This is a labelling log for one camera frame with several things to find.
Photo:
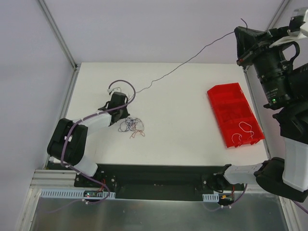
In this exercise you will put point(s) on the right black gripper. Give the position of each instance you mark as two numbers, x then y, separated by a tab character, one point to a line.
251	51

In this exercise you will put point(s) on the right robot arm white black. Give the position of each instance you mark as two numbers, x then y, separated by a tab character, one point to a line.
286	91

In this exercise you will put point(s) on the left aluminium frame post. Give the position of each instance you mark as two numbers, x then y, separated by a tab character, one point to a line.
57	33

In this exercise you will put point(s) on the right white cable duct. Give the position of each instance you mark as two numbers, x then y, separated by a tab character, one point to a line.
211	198

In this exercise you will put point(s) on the white cable duct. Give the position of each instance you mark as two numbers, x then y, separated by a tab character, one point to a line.
211	198
76	194

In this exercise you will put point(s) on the left white cable duct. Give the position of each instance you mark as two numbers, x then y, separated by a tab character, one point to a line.
76	194

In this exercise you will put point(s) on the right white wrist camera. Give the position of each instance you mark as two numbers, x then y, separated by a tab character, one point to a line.
298	26

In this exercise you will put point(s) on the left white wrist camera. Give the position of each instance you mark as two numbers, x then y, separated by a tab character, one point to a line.
111	90

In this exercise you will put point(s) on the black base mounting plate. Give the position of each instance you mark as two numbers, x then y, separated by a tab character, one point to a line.
145	182

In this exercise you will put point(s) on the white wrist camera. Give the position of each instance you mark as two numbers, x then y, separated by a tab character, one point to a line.
298	26
111	90

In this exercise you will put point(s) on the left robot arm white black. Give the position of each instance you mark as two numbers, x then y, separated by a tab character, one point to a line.
68	142

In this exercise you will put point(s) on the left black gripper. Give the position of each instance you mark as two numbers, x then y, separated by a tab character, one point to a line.
122	113

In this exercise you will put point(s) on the red plastic compartment bin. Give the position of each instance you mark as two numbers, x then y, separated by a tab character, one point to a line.
236	121

